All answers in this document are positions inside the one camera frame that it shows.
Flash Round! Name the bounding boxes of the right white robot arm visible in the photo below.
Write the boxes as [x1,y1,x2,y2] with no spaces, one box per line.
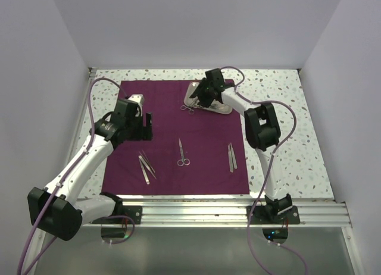
[188,79,292,223]

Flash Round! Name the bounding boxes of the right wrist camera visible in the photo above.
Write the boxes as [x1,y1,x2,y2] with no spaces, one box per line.
[205,68,225,87]

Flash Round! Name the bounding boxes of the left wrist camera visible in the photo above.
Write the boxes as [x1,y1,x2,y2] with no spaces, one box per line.
[128,94,145,105]

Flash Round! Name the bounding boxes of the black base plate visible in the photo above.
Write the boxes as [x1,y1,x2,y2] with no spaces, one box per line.
[91,205,143,225]
[246,194,301,225]

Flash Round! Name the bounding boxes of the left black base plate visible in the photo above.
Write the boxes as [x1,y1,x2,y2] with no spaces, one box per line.
[91,205,143,225]

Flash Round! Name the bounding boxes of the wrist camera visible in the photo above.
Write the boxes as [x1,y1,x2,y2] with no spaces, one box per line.
[128,94,145,105]
[205,68,225,87]

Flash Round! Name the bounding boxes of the thin steel forceps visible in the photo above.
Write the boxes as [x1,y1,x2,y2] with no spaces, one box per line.
[140,151,156,179]

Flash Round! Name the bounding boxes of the aluminium left side rail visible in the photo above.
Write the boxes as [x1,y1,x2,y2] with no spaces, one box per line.
[64,67,98,167]

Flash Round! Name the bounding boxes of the steel scissors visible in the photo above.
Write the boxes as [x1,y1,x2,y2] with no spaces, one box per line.
[177,139,191,167]

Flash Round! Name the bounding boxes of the aluminium front rail frame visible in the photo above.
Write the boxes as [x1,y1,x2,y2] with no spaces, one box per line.
[38,199,352,228]

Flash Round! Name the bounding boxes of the purple cloth wrap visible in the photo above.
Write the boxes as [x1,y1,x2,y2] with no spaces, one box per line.
[102,80,249,196]

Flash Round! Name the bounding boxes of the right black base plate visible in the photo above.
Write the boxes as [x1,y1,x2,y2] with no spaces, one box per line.
[246,194,301,225]

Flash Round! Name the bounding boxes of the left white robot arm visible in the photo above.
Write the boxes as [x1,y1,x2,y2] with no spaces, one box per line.
[27,94,153,241]

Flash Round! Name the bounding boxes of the steel instrument tray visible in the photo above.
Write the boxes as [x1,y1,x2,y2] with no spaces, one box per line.
[182,82,232,115]

